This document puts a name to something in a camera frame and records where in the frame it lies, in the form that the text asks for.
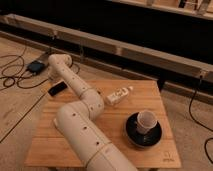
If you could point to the black eraser block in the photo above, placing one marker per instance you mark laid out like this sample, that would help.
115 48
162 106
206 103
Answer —
57 88

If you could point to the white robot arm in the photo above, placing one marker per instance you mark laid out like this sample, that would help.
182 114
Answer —
75 122

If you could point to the white paper cup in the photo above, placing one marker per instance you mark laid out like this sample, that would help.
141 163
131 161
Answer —
146 120

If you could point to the black bowl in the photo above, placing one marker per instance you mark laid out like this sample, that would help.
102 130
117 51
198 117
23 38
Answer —
142 140

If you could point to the blue power adapter box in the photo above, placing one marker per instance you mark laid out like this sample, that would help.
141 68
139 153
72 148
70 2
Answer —
35 67

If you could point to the wooden frame rail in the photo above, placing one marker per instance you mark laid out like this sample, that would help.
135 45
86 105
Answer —
178 64

